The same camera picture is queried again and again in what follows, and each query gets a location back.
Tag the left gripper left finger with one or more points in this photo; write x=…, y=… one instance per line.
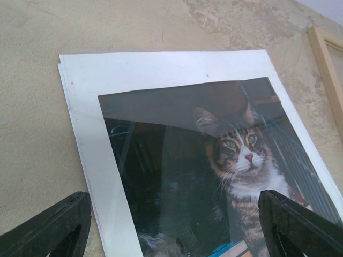
x=60, y=230

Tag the cat and books photo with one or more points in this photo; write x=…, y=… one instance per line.
x=194, y=159

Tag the white mat board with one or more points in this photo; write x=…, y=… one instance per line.
x=87, y=76

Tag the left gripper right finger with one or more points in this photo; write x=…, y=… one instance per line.
x=292, y=230

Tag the wooden photo frame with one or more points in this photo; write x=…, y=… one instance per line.
x=320, y=41

